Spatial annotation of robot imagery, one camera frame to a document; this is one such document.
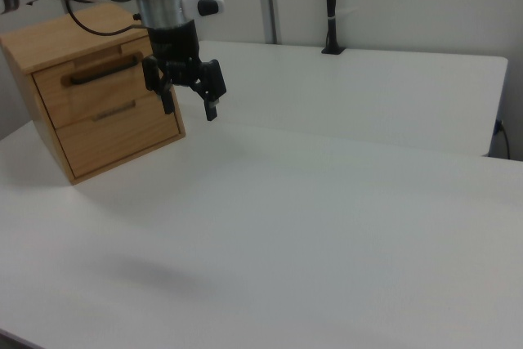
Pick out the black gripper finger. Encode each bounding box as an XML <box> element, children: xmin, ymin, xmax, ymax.
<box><xmin>190</xmin><ymin>59</ymin><xmax>227</xmax><ymax>123</ymax></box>
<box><xmin>142</xmin><ymin>55</ymin><xmax>175</xmax><ymax>116</ymax></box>

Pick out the wooden drawer cabinet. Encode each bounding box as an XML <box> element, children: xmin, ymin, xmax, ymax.
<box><xmin>0</xmin><ymin>2</ymin><xmax>187</xmax><ymax>186</ymax></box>

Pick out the wooden drawer with black handle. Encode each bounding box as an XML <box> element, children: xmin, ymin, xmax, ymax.
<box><xmin>31</xmin><ymin>47</ymin><xmax>177</xmax><ymax>130</ymax></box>

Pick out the black cable with blue plug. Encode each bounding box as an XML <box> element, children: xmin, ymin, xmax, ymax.
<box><xmin>493</xmin><ymin>119</ymin><xmax>512</xmax><ymax>160</ymax></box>

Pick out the black pole with clamp base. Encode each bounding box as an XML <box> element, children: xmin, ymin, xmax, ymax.
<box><xmin>320</xmin><ymin>0</ymin><xmax>346</xmax><ymax>56</ymax></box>

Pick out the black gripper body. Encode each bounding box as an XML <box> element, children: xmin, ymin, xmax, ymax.
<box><xmin>147</xmin><ymin>21</ymin><xmax>207</xmax><ymax>89</ymax></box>

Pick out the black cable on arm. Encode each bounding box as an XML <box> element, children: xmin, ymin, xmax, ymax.
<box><xmin>65</xmin><ymin>0</ymin><xmax>149</xmax><ymax>37</ymax></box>

